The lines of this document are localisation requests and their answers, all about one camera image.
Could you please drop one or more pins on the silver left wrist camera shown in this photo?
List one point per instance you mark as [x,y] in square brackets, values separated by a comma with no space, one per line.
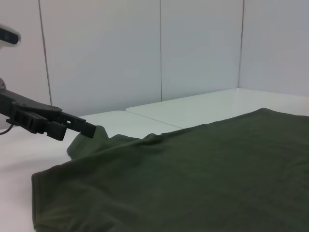
[7,36]

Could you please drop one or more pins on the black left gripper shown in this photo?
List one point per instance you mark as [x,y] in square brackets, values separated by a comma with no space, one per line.
[14,100]

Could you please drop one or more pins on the dark green t-shirt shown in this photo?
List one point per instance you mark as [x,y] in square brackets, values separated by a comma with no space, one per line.
[193,174]

